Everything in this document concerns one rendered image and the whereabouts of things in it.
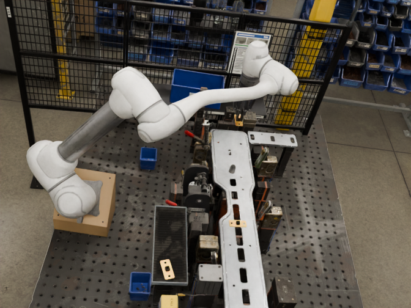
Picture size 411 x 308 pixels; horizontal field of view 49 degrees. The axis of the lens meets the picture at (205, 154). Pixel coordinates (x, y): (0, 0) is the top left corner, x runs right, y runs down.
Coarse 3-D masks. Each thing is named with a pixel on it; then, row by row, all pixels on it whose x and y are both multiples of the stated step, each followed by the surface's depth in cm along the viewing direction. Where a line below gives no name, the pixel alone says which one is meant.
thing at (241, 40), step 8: (240, 32) 258; (248, 32) 258; (256, 32) 259; (264, 32) 259; (232, 40) 262; (240, 40) 262; (248, 40) 262; (256, 40) 262; (264, 40) 263; (232, 48) 265; (240, 48) 266; (240, 56) 270; (240, 64) 274; (232, 72) 278; (240, 72) 278
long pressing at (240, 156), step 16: (224, 144) 255; (240, 144) 257; (224, 160) 246; (240, 160) 248; (224, 176) 238; (240, 176) 240; (240, 192) 232; (240, 208) 224; (224, 224) 216; (224, 240) 210; (256, 240) 213; (224, 256) 204; (256, 256) 206; (224, 272) 198; (256, 272) 201; (224, 288) 192; (240, 288) 194; (256, 288) 195; (224, 304) 188; (240, 304) 189; (256, 304) 190
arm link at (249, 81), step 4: (240, 76) 214; (244, 76) 211; (248, 76) 209; (240, 80) 214; (244, 80) 212; (248, 80) 210; (252, 80) 210; (256, 80) 211; (244, 84) 213; (248, 84) 212; (252, 84) 212; (256, 84) 214
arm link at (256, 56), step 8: (248, 48) 202; (256, 48) 199; (264, 48) 200; (248, 56) 202; (256, 56) 200; (264, 56) 201; (248, 64) 204; (256, 64) 201; (264, 64) 200; (248, 72) 207; (256, 72) 203
